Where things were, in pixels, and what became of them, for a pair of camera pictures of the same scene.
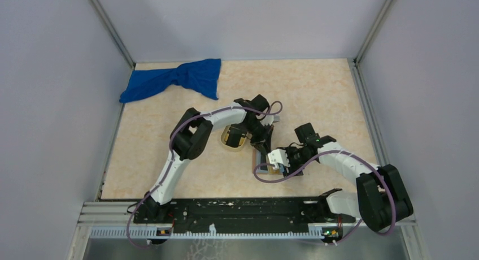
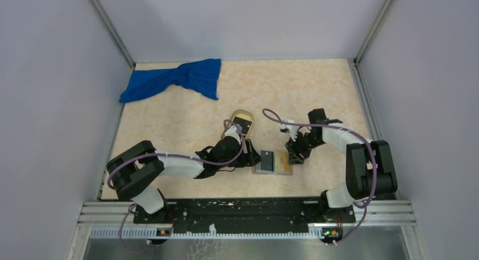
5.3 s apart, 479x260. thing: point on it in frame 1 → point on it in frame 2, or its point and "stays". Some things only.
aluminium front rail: (105, 213) stays
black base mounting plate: (238, 212) stays
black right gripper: (288, 150) → (294, 156)
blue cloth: (202, 76) stays
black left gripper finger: (265, 144) → (252, 157)
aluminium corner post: (95, 3) stays
